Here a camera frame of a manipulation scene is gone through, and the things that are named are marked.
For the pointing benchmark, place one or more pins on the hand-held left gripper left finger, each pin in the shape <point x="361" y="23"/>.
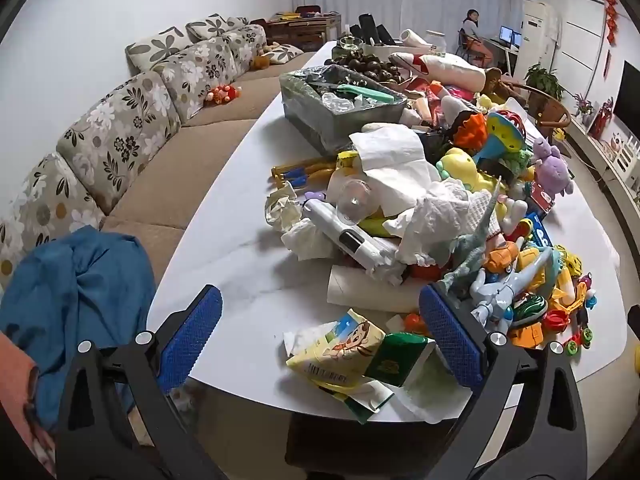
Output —
<point x="192" y="332"/>

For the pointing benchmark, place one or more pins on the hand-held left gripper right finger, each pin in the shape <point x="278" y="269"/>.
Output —
<point x="452" y="340"/>

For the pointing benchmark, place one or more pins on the yellow snack packet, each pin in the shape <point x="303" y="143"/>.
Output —
<point x="335" y="350"/>

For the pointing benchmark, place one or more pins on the grey bin with clear liner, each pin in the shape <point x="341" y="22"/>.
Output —
<point x="350" y="117"/>

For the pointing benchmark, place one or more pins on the green packet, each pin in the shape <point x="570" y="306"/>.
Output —
<point x="395" y="359"/>

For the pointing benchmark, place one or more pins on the flat white napkin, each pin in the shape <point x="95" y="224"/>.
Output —
<point x="430" y="397"/>

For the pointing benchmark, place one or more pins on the pale blue robot toy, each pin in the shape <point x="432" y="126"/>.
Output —
<point x="500" y="295"/>

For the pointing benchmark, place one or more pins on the grey green dinosaur toy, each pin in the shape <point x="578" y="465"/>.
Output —
<point x="470" y="260"/>

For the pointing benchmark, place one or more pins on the cardboard tube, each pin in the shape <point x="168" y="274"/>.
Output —
<point x="370" y="290"/>

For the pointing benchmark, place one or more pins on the white green wrapper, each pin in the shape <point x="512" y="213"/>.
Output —
<point x="365" y="399"/>

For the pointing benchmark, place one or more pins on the pile of colourful plastic toys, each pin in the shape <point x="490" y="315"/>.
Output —
<point x="545" y="270"/>

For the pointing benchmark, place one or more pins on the crumpled white tissue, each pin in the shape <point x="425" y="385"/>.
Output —
<point x="435" y="220"/>
<point x="306" y="242"/>

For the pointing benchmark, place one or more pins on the blue cloth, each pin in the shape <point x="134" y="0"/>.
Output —
<point x="75" y="285"/>

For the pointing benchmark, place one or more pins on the white plastic handheld device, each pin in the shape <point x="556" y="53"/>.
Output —
<point x="350" y="237"/>

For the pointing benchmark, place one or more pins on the crumpled cream tissue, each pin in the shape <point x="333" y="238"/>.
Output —
<point x="280" y="207"/>

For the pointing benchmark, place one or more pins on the beige sofa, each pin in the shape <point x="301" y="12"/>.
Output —
<point x="175" y="180"/>

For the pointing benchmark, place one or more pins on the clear plastic cup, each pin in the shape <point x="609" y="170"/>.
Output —
<point x="356" y="202"/>

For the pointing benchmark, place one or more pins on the yellow plush toy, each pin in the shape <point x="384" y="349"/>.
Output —
<point x="465" y="167"/>

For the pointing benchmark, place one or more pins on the orange garment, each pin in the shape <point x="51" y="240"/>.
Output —
<point x="17" y="385"/>

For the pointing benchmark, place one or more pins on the large white paper napkin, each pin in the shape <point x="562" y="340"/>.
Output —
<point x="395" y="160"/>

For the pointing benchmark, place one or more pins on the yellow blue plastic toy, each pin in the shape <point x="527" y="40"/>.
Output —
<point x="300" y="172"/>

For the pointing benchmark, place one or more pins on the purple plush toy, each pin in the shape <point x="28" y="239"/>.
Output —
<point x="552" y="167"/>

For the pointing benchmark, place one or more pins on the floral sofa back cushion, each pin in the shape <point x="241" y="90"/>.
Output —
<point x="195" y="72"/>
<point x="117" y="130"/>
<point x="245" y="44"/>
<point x="35" y="200"/>

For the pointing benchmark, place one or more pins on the red orange plush toy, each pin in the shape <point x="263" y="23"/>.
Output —
<point x="222" y="94"/>

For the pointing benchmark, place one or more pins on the white low cabinet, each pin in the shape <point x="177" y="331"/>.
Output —
<point x="610" y="157"/>

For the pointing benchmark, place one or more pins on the wooden armchair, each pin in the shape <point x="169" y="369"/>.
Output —
<point x="547" y="107"/>

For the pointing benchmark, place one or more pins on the small flowering pot plant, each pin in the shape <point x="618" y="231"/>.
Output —
<point x="582" y="106"/>

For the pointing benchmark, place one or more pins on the white red plush pillow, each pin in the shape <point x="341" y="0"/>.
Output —
<point x="445" y="70"/>

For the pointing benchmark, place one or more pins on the red ornament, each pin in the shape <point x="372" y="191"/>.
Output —
<point x="606" y="114"/>

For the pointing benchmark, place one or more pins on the potted green plant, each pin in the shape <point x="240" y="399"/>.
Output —
<point x="542" y="80"/>

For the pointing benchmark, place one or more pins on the pile of brown chestnuts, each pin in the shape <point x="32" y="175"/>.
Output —
<point x="372" y="67"/>

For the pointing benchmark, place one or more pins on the floral throw pillow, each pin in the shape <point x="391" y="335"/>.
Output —
<point x="157" y="46"/>
<point x="215" y="25"/>
<point x="285" y="52"/>

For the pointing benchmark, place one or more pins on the clear glass jar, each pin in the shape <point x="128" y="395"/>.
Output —
<point x="437" y="41"/>

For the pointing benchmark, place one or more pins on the black television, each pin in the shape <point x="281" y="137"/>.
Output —
<point x="631" y="95"/>

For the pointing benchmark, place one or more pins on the white paper roll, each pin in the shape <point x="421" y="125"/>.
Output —
<point x="415" y="36"/>

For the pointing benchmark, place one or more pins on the computer monitor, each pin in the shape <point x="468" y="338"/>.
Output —
<point x="510" y="36"/>

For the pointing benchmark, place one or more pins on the glass dish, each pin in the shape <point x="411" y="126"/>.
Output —
<point x="350" y="46"/>

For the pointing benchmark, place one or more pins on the white standing air conditioner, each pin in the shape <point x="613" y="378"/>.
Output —
<point x="532" y="35"/>

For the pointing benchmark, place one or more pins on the wooden side table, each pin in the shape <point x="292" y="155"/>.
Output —
<point x="300" y="30"/>

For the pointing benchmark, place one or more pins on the red hanging decoration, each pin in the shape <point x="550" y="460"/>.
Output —
<point x="610" y="15"/>

